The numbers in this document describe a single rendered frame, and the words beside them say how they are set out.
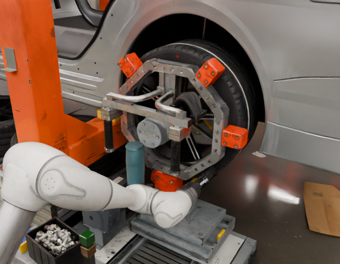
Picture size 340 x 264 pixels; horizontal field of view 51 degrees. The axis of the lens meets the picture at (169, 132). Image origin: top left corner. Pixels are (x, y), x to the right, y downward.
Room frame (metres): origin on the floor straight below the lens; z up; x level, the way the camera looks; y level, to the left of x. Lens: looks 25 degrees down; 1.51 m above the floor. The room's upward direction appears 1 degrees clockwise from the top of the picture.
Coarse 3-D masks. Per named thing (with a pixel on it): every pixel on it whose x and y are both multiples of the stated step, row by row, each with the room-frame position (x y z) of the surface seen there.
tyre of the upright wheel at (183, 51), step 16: (160, 48) 1.61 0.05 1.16; (176, 48) 1.57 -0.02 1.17; (192, 48) 1.55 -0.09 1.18; (208, 48) 1.60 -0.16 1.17; (224, 48) 1.67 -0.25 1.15; (224, 64) 1.52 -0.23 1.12; (240, 64) 1.61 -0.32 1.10; (224, 80) 1.44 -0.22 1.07; (240, 80) 1.51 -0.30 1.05; (224, 96) 1.43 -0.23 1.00; (240, 96) 1.44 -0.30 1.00; (256, 96) 1.57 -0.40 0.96; (240, 112) 1.40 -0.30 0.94; (256, 112) 1.55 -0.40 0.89; (224, 160) 1.42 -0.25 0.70
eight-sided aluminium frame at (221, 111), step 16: (144, 64) 1.55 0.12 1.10; (160, 64) 1.51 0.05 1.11; (176, 64) 1.51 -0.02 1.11; (192, 64) 1.49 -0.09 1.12; (128, 80) 1.60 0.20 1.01; (192, 80) 1.42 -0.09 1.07; (208, 96) 1.38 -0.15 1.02; (128, 112) 1.62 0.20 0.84; (224, 112) 1.36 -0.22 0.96; (128, 128) 1.61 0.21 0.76; (224, 128) 1.38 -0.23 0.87; (160, 160) 1.55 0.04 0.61; (208, 160) 1.38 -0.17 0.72; (176, 176) 1.46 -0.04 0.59; (192, 176) 1.41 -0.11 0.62
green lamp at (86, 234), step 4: (84, 232) 0.97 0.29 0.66; (88, 232) 0.97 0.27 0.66; (92, 232) 0.97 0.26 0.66; (80, 236) 0.95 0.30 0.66; (84, 236) 0.94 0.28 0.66; (88, 236) 0.95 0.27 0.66; (92, 236) 0.95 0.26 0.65; (80, 240) 0.95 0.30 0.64; (84, 240) 0.94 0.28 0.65; (88, 240) 0.94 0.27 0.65; (92, 240) 0.95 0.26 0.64; (84, 244) 0.94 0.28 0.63; (88, 244) 0.93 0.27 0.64
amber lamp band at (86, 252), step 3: (81, 246) 0.95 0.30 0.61; (93, 246) 0.95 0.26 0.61; (81, 249) 0.95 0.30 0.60; (84, 249) 0.94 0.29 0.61; (87, 249) 0.94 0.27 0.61; (90, 249) 0.94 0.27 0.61; (93, 249) 0.95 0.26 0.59; (81, 252) 0.95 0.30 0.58; (84, 252) 0.94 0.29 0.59; (87, 252) 0.93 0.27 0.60; (90, 252) 0.94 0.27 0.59; (93, 252) 0.95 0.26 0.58; (84, 255) 0.94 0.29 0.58; (87, 255) 0.93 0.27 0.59; (90, 255) 0.94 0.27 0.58
